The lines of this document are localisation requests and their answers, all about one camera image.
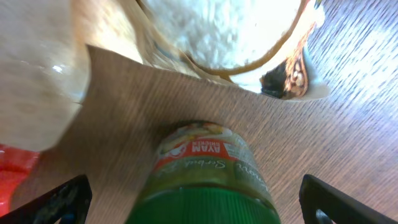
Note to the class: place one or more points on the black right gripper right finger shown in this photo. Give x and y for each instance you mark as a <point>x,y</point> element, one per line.
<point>322,203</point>

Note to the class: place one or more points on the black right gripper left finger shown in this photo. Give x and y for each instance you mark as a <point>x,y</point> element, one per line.
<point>66,204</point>

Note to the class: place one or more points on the green-lidded seasoning jar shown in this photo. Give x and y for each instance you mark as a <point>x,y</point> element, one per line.
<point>204,173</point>

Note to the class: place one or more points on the beige white rice bag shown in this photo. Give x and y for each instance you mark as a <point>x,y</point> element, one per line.
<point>256,45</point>

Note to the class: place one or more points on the orange-ended pasta packet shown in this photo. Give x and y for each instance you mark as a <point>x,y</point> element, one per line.
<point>45,73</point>

